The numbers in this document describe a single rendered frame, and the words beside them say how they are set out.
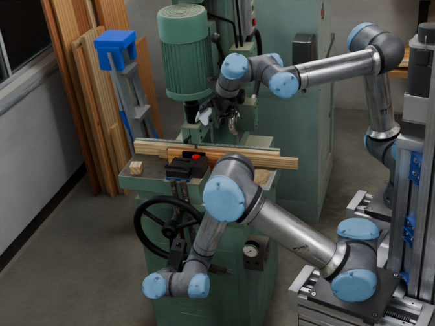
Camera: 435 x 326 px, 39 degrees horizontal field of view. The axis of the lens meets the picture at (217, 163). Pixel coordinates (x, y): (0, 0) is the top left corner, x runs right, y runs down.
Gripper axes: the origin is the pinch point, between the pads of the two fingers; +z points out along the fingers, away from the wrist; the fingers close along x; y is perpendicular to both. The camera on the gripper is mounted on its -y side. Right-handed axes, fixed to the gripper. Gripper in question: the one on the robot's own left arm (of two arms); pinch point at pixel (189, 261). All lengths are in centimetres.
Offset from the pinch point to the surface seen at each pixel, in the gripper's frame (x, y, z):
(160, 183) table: -18.3, -25.8, 12.6
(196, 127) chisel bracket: -6, -48, 14
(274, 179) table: 24.2, -30.7, 19.6
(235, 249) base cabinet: 9.6, -1.7, 26.7
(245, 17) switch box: 7, -92, 24
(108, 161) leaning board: -103, -27, 140
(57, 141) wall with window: -132, -36, 129
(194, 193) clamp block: -1.0, -24.3, 2.4
